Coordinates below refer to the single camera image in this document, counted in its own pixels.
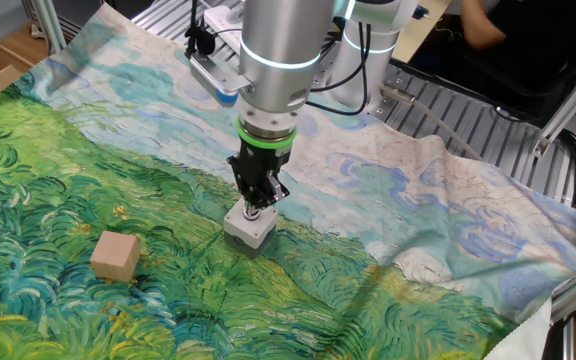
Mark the grey box with red button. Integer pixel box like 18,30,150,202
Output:
222,197,279,260

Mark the Van Gogh painted cloth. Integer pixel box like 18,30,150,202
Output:
0,3,576,360

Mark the person's bare forearm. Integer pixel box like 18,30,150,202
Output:
460,0,507,50

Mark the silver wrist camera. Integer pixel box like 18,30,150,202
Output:
187,49,252,108

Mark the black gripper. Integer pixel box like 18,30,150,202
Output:
226,141,294,221

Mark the wooden cube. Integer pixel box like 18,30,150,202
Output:
89,230,142,284

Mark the grey hose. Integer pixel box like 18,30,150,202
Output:
380,82,484,161

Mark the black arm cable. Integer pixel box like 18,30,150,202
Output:
305,22,374,117

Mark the aluminium frame post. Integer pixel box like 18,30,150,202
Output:
30,0,68,54
532,54,576,159

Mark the white power strip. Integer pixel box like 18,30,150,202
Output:
202,3,244,44

